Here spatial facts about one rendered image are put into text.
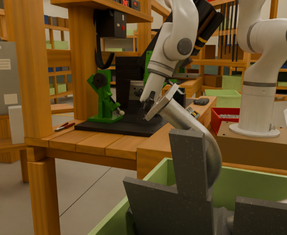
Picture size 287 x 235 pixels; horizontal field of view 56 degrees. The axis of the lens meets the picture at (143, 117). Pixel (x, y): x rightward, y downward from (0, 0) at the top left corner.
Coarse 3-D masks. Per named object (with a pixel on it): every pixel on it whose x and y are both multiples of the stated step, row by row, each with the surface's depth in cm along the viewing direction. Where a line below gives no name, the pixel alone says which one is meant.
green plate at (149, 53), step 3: (147, 51) 163; (150, 51) 163; (147, 54) 163; (150, 54) 162; (147, 57) 163; (150, 57) 162; (147, 60) 163; (147, 63) 163; (147, 69) 163; (147, 72) 162; (144, 75) 163; (147, 75) 162; (144, 78) 163; (147, 78) 162; (144, 81) 163; (144, 84) 163
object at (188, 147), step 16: (192, 128) 37; (176, 144) 36; (192, 144) 35; (208, 144) 37; (176, 160) 38; (192, 160) 36; (176, 176) 40; (192, 176) 38; (128, 192) 47; (144, 192) 45; (160, 192) 43; (176, 192) 42; (192, 192) 40; (144, 208) 48; (160, 208) 46; (176, 208) 44; (192, 208) 42; (208, 208) 41; (144, 224) 51; (160, 224) 49; (176, 224) 46; (192, 224) 44; (208, 224) 43
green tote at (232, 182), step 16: (160, 176) 71; (224, 176) 70; (240, 176) 68; (256, 176) 67; (272, 176) 65; (224, 192) 71; (240, 192) 69; (256, 192) 68; (272, 192) 66; (112, 224) 49; (128, 224) 55
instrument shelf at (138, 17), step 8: (56, 0) 137; (64, 0) 135; (72, 0) 134; (80, 0) 132; (88, 0) 131; (96, 0) 133; (104, 0) 140; (112, 0) 149; (96, 8) 151; (104, 8) 151; (112, 8) 151; (120, 8) 158; (128, 8) 168; (128, 16) 181; (136, 16) 181; (144, 16) 194
